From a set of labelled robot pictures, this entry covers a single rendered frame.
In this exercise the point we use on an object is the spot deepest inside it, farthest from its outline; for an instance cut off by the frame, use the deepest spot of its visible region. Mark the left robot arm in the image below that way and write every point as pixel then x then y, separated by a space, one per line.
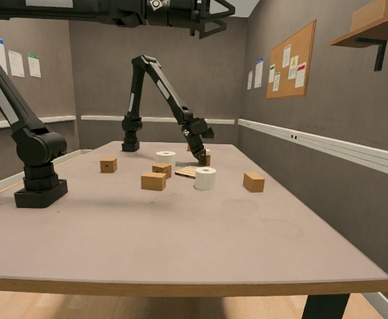
pixel 132 122

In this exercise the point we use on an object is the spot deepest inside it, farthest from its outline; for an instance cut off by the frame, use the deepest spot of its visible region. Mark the small wooden pallet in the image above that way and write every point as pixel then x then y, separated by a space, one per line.
pixel 188 171

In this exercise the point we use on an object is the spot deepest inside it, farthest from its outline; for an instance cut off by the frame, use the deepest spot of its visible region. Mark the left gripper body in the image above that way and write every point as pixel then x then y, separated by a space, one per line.
pixel 193 147

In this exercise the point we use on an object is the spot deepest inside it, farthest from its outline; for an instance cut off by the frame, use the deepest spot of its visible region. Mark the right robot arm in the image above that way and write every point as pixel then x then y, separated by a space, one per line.
pixel 41 181

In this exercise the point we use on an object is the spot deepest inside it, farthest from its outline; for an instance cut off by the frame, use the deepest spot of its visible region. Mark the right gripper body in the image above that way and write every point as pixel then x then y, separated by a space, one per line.
pixel 186 18

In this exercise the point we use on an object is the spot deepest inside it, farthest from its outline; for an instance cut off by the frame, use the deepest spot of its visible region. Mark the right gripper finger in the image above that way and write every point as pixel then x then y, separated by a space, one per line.
pixel 208 17
pixel 203 34

